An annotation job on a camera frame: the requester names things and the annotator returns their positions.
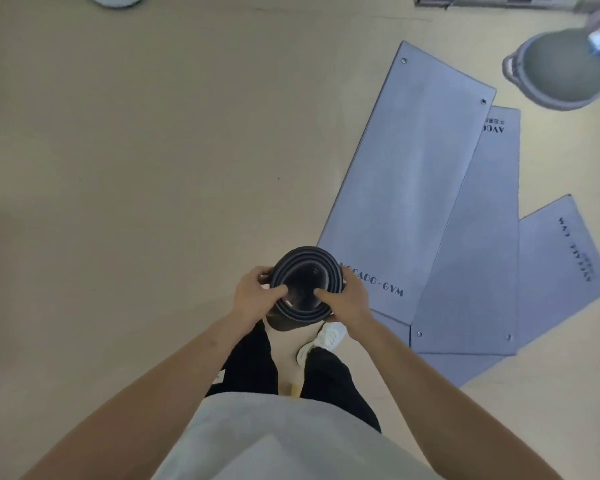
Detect person's left hand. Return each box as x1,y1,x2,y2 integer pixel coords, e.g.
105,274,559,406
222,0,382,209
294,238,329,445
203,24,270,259
229,266,289,335

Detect person's right hand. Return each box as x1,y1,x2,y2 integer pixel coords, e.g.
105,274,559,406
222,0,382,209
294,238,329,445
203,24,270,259
312,279,376,335

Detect grey yoga mat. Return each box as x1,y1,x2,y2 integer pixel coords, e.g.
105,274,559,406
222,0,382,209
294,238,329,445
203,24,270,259
265,245,349,332
409,104,523,355
369,194,600,389
316,40,498,325

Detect person's left forearm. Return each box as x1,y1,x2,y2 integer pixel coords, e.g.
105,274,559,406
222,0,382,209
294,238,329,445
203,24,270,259
22,314,253,480

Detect person's right forearm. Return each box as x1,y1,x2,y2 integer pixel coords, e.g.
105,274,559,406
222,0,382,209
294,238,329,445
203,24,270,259
352,317,566,480

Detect person's right white sneaker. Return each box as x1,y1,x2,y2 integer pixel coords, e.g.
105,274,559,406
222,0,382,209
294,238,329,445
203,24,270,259
295,322,349,368

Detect black trousers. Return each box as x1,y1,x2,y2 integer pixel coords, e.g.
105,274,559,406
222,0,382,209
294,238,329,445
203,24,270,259
205,319,382,435

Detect white t-shirt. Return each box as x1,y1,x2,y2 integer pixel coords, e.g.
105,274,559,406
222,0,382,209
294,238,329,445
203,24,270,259
152,392,431,480

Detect grey half balance ball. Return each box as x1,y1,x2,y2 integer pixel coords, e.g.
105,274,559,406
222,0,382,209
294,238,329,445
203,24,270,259
501,27,600,111

